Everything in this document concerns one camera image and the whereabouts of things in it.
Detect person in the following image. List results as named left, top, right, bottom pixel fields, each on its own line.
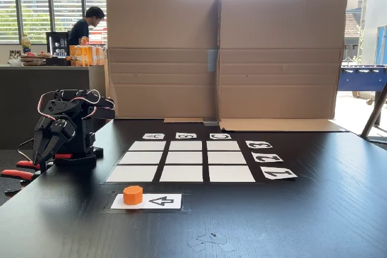
left=67, top=6, right=106, bottom=48

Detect blue foosball table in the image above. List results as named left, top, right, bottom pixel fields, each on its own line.
left=337, top=64, right=387, bottom=106

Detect paper sheet number 1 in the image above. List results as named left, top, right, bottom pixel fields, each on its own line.
left=260, top=166, right=298, bottom=181

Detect red handled clamp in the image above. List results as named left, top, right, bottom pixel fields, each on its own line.
left=0, top=160, right=42, bottom=196

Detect brown cardboard screen with flap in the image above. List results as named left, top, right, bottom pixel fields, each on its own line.
left=217, top=0, right=349, bottom=133

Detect wooden boards with food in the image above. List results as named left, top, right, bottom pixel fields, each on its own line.
left=20, top=51, right=54, bottom=66

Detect paper sheet number 3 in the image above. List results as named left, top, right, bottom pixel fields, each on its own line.
left=245, top=140, right=273, bottom=149

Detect white arrow paper sheet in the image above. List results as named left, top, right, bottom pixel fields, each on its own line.
left=110, top=193, right=183, bottom=210

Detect round orange token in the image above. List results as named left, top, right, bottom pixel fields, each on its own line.
left=123, top=185, right=143, bottom=206

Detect dark grey counter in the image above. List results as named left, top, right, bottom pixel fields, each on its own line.
left=0, top=64, right=106, bottom=150

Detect red white servo cable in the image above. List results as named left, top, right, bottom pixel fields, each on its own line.
left=37, top=89, right=101, bottom=121

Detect paper sheet number 2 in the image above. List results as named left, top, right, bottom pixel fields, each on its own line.
left=251, top=152, right=284, bottom=163

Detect slanted metal leg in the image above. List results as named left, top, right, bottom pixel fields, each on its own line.
left=360, top=82, right=387, bottom=143

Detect black machine with glasses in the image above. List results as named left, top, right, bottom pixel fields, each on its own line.
left=45, top=31, right=71, bottom=58

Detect yellow drink bottle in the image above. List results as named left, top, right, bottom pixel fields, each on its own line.
left=21, top=33, right=32, bottom=54

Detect clear tape scraps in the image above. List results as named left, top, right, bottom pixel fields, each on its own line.
left=186, top=233, right=236, bottom=253

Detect white paper grid square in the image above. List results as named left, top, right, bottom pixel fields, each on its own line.
left=206, top=141, right=241, bottom=152
left=159, top=165, right=204, bottom=182
left=208, top=165, right=256, bottom=182
left=169, top=141, right=203, bottom=152
left=118, top=151, right=164, bottom=164
left=207, top=151, right=248, bottom=164
left=105, top=165, right=159, bottom=182
left=128, top=141, right=167, bottom=152
left=165, top=151, right=203, bottom=164

